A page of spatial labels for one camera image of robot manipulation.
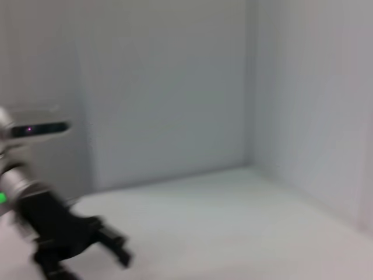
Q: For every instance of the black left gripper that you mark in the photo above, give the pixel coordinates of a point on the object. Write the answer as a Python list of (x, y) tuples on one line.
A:
[(58, 230)]

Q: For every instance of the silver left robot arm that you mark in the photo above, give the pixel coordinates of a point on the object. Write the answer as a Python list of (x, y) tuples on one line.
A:
[(14, 181)]

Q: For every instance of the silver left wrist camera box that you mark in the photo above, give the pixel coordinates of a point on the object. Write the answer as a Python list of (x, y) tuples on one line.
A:
[(38, 129)]

